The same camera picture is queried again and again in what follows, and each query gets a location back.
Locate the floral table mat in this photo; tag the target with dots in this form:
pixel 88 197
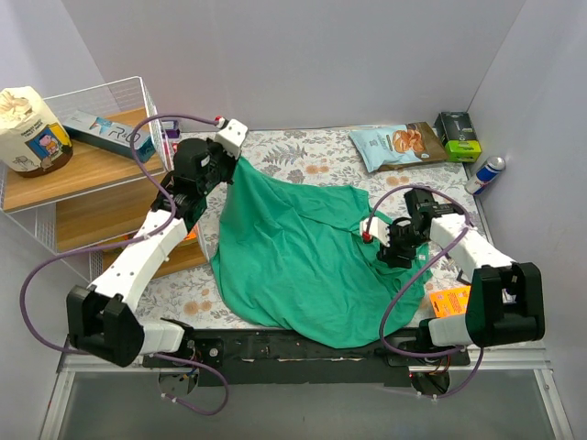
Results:
pixel 320 157

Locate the wooden shelf unit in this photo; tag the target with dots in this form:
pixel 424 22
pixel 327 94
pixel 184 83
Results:
pixel 95 198

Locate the green black box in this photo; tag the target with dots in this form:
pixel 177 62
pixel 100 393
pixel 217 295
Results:
pixel 458 137

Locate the aluminium rail frame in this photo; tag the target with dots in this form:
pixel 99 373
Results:
pixel 514 395

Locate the blue energy drink can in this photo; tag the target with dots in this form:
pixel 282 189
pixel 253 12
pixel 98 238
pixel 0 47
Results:
pixel 488 171

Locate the light blue snack bag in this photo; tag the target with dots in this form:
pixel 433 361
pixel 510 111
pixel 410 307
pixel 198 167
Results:
pixel 389 148

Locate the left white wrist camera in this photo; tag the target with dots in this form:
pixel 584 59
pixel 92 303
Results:
pixel 231 135

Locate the white blue toothpaste box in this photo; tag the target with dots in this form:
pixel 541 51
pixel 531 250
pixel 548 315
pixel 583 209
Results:
pixel 109 135

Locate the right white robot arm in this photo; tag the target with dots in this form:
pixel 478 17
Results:
pixel 505 304

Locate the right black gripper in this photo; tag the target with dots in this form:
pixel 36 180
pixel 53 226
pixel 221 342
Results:
pixel 395 245

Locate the green garment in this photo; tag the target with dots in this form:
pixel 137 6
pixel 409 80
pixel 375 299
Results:
pixel 291 256

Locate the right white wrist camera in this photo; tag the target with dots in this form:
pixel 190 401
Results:
pixel 375 228

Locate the orange box under shelf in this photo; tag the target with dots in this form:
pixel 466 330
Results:
pixel 190 237

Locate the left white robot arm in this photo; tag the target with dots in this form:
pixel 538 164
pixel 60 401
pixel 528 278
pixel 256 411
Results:
pixel 101 317

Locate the purple box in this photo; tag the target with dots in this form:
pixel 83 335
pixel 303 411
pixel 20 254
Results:
pixel 171 128

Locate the orange box right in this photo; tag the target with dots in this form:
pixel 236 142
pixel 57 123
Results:
pixel 450 302

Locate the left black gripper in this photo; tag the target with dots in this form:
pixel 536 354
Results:
pixel 220 163

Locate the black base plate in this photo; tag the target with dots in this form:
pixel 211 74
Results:
pixel 272 356

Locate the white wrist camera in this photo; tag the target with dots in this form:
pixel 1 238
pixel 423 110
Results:
pixel 231 135
pixel 375 228

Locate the white wire basket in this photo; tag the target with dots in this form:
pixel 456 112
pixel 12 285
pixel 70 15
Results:
pixel 125 101

